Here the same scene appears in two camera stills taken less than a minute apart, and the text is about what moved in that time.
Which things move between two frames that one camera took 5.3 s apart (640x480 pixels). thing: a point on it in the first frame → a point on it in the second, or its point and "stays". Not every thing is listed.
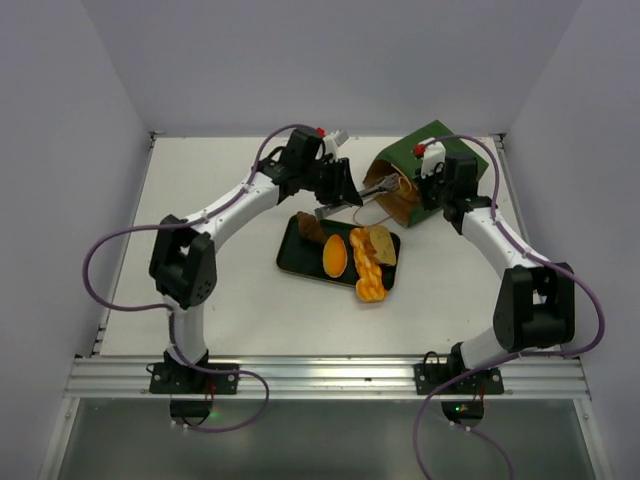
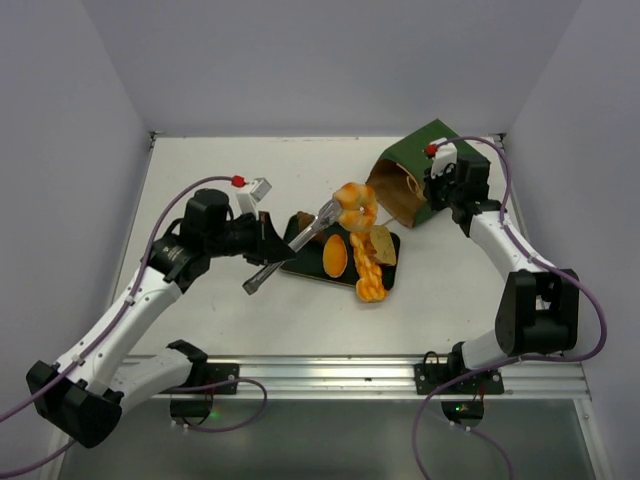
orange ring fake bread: [405, 189] → [357, 205]
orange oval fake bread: [335, 256] stays
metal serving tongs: [392, 183] → [329, 212]
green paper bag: [391, 176] stays
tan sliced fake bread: [383, 243] stays
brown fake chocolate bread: [310, 227] stays
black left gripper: [342, 188] → [268, 245]
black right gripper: [427, 187] stays
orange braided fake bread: [370, 285] stays
